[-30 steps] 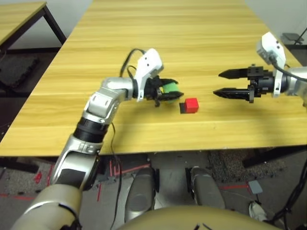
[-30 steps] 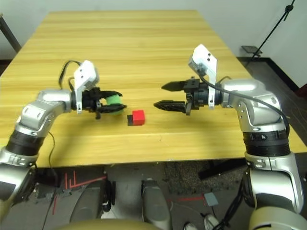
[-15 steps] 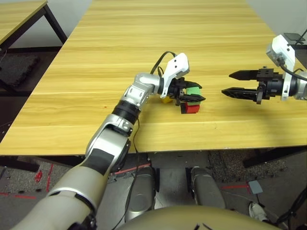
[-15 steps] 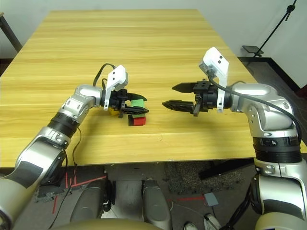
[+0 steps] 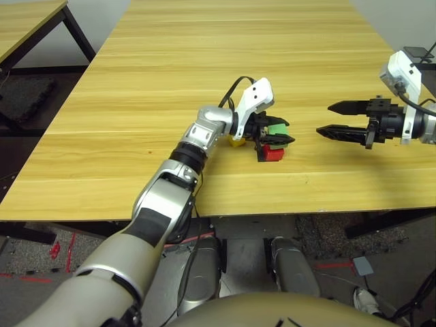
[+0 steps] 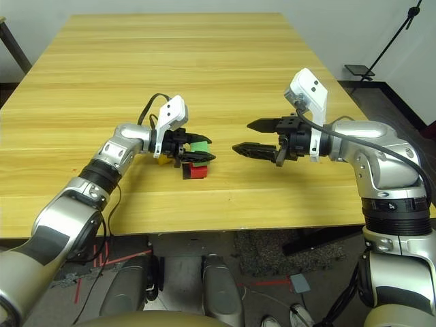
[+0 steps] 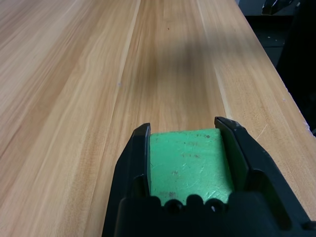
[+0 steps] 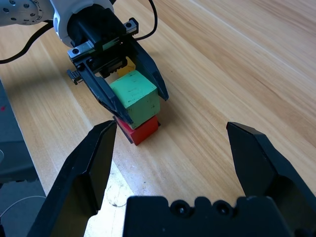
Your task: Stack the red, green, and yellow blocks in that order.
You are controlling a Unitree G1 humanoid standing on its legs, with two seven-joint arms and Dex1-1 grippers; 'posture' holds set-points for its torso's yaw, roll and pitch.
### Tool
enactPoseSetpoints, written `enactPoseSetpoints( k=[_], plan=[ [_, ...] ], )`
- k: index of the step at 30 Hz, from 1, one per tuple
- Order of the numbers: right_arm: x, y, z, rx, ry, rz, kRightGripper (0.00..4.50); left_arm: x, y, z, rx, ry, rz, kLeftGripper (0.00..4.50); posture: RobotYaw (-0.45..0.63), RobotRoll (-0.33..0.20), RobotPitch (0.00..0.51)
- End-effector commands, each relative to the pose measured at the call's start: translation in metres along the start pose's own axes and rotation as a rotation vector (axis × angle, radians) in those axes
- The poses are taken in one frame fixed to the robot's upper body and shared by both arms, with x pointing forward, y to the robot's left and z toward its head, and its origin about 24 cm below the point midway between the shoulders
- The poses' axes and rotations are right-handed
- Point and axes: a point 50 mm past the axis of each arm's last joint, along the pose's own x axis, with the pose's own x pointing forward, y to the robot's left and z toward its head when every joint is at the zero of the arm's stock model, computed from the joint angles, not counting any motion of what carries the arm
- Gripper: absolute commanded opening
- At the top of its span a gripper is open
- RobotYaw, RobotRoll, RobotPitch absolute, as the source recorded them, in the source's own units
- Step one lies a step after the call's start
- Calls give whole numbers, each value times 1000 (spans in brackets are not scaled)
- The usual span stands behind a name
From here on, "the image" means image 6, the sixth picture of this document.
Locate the red wooden block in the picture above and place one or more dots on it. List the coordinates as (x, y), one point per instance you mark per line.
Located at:
(199, 172)

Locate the yellow wooden block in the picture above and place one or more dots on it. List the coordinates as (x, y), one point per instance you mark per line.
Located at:
(165, 160)

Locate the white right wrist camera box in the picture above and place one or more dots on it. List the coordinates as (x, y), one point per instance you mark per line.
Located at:
(308, 85)

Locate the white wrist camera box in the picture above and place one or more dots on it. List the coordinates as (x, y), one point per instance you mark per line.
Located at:
(173, 110)
(308, 85)

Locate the white sneaker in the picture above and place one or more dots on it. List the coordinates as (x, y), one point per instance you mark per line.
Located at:
(270, 322)
(301, 315)

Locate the grey robot leg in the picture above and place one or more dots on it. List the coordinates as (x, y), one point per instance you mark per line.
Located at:
(126, 289)
(221, 293)

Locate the green wooden block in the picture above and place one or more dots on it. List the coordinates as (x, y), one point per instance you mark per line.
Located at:
(199, 146)

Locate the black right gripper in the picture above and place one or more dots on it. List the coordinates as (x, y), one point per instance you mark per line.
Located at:
(296, 139)

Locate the black slanted furniture leg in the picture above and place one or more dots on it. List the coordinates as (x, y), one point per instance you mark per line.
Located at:
(15, 47)

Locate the grey table base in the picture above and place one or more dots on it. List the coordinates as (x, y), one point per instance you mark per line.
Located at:
(184, 272)

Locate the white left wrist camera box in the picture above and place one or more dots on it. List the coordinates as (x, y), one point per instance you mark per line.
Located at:
(173, 110)

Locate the black square marker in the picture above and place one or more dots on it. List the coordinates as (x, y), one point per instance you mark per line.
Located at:
(186, 173)

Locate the black tripod stand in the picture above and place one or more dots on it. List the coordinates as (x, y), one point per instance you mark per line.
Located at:
(391, 41)

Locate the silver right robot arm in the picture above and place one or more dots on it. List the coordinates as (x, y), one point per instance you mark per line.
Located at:
(385, 160)

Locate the grey foot pedal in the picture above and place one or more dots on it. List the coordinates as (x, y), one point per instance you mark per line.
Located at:
(299, 284)

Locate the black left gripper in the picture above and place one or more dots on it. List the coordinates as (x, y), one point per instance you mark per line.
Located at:
(173, 143)

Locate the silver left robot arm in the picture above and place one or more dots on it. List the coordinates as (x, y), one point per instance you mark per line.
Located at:
(68, 221)

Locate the grey robot left leg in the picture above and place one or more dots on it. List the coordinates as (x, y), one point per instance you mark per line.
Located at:
(126, 289)

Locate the black table foot beam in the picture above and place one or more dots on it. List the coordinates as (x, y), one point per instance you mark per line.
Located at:
(306, 243)

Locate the black stand tray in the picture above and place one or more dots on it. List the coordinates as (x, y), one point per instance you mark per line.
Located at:
(359, 69)

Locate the grey robot right leg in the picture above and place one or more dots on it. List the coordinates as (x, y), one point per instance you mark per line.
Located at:
(221, 293)

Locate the grey speckled floor mat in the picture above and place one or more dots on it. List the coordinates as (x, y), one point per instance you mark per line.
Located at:
(259, 252)

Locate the olive robot torso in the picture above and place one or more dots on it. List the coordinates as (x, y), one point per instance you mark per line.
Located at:
(146, 321)

